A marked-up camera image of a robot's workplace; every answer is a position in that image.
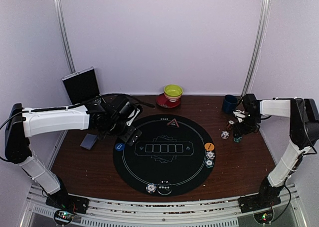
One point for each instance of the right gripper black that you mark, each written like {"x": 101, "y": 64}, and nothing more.
{"x": 240, "y": 130}

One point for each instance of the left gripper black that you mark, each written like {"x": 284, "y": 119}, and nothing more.
{"x": 126, "y": 136}

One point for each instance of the white blue chip stack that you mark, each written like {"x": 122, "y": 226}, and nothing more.
{"x": 225, "y": 134}

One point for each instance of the blue round blind button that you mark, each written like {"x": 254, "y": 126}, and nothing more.
{"x": 119, "y": 146}

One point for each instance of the orange round blind button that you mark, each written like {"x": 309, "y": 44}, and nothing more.
{"x": 209, "y": 146}

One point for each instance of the red black triangle dealer marker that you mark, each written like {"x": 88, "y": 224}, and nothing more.
{"x": 173, "y": 123}

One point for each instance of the green chip stack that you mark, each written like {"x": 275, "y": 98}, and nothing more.
{"x": 209, "y": 163}
{"x": 238, "y": 139}

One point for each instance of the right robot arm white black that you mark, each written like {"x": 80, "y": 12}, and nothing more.
{"x": 304, "y": 133}

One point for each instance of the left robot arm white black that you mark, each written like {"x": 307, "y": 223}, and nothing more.
{"x": 26, "y": 123}

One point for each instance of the dark blue mug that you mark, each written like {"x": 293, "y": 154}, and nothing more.
{"x": 230, "y": 103}

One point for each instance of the round black poker mat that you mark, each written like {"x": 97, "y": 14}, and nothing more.
{"x": 172, "y": 158}

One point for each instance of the red plate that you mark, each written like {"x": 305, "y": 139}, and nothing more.
{"x": 163, "y": 102}

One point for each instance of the green striped bowl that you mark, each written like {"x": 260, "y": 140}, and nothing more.
{"x": 173, "y": 92}

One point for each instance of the aluminium poker case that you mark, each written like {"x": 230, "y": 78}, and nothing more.
{"x": 81, "y": 86}

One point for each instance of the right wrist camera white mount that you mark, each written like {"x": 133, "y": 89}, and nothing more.
{"x": 240, "y": 115}

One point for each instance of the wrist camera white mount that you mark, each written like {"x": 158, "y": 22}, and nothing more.
{"x": 136, "y": 112}
{"x": 240, "y": 115}

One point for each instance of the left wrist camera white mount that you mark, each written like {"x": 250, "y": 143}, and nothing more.
{"x": 136, "y": 112}

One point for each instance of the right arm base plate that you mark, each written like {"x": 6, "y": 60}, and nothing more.
{"x": 253, "y": 203}

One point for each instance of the aluminium front rail frame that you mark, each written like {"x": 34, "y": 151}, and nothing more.
{"x": 224, "y": 212}

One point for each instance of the right aluminium corner post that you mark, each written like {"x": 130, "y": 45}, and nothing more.
{"x": 256, "y": 54}

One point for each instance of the aluminium corner post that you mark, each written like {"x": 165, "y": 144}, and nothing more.
{"x": 63, "y": 32}
{"x": 256, "y": 54}

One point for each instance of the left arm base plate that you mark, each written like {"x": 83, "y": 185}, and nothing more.
{"x": 72, "y": 204}

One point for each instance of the left aluminium corner post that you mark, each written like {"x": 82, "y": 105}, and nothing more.
{"x": 63, "y": 32}

